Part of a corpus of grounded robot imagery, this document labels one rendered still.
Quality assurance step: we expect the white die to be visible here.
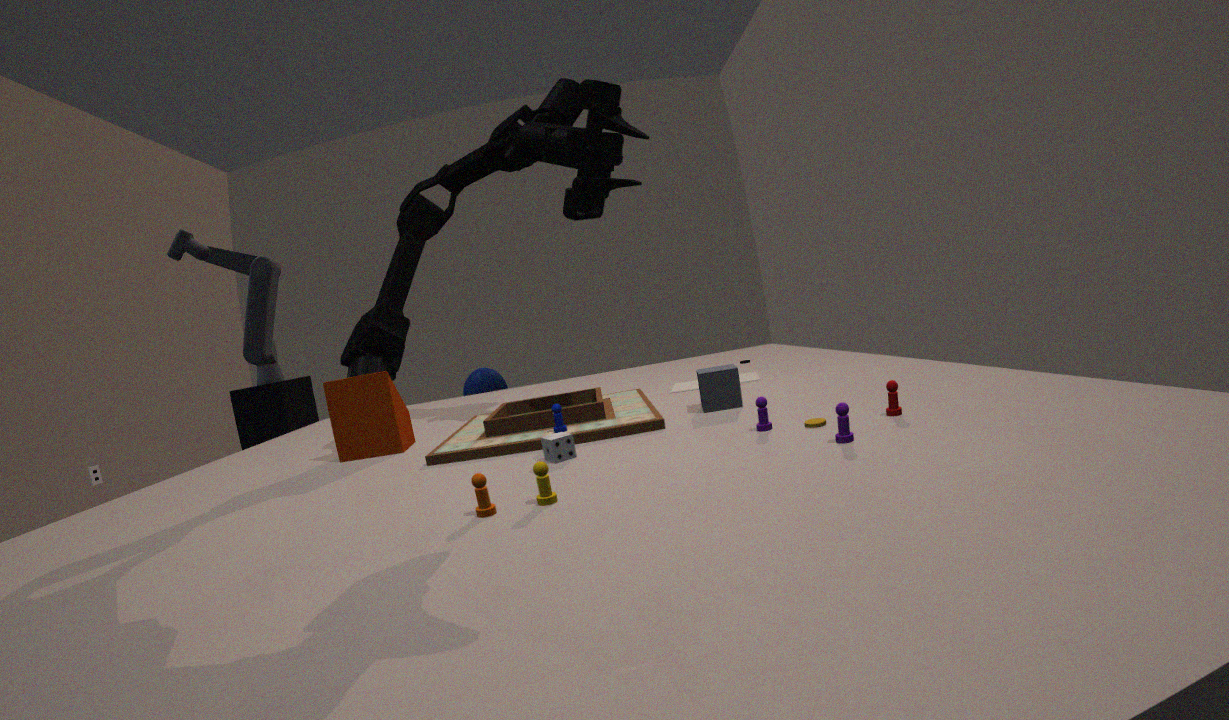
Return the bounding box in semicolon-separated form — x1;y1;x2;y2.
540;432;576;464

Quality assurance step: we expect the purple game pawn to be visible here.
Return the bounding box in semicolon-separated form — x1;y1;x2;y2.
755;397;772;432
834;402;854;444

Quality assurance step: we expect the orange game pawn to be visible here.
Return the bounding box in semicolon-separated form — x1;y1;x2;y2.
472;473;497;518

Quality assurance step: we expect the red pawn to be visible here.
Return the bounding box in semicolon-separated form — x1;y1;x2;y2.
886;381;902;417

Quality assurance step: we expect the yellow game pawn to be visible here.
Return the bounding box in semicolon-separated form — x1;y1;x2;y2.
533;462;558;506

